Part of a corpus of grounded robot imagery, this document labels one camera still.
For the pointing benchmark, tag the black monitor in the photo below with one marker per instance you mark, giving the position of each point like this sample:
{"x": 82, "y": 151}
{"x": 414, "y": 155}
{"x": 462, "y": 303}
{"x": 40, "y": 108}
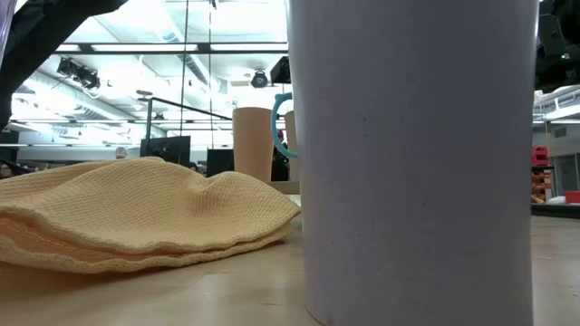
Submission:
{"x": 220, "y": 162}
{"x": 165, "y": 149}

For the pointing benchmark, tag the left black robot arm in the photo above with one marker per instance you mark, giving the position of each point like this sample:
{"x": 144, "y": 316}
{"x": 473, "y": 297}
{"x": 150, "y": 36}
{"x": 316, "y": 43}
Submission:
{"x": 36, "y": 36}

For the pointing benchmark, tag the red wall crates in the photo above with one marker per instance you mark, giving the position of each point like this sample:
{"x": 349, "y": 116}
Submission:
{"x": 540, "y": 156}

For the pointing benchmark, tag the black rig frame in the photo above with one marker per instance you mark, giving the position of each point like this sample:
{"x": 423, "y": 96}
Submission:
{"x": 136, "y": 52}

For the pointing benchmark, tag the tall lavender plastic cup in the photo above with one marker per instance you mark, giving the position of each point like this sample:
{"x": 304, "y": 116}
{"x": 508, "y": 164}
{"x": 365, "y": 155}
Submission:
{"x": 408, "y": 158}

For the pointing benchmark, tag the wooden shelf with black frame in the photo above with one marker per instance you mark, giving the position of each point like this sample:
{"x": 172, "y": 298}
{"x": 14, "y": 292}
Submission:
{"x": 283, "y": 187}

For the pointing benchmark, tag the yellow waffle weave cloth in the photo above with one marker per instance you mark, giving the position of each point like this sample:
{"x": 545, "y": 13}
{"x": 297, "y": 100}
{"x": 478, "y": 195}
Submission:
{"x": 136, "y": 204}

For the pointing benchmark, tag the white background object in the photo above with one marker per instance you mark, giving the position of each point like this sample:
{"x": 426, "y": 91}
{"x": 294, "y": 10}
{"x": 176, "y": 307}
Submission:
{"x": 556, "y": 199}

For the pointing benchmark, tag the person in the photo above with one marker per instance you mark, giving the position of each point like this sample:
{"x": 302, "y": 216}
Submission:
{"x": 121, "y": 152}
{"x": 280, "y": 169}

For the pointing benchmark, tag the black ceiling spotlight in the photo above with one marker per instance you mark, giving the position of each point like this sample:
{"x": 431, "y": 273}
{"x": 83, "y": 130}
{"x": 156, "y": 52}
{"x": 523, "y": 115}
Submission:
{"x": 259, "y": 79}

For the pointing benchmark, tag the orange plastic cup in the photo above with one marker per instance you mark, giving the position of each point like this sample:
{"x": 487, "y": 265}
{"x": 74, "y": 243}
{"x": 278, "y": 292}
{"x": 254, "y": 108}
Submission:
{"x": 253, "y": 145}

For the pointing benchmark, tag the red plastic bin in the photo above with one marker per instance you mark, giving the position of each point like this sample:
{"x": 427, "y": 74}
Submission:
{"x": 572, "y": 197}

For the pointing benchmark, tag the rack of orange bins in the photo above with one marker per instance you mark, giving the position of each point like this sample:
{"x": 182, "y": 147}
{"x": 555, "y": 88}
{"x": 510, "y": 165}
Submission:
{"x": 541, "y": 185}

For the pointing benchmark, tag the black ceiling track lights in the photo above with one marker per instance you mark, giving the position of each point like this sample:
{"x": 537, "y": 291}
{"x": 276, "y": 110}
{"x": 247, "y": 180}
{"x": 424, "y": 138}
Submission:
{"x": 79, "y": 74}

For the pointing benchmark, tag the black metal railing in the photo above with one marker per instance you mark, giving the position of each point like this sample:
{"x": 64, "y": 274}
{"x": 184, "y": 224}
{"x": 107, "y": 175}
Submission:
{"x": 181, "y": 106}

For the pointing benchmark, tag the purple faceted tumbler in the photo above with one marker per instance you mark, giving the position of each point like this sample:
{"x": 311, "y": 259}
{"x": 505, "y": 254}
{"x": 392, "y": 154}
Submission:
{"x": 3, "y": 22}

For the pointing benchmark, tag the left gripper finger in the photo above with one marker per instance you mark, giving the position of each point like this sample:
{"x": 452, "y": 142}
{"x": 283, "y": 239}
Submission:
{"x": 281, "y": 70}

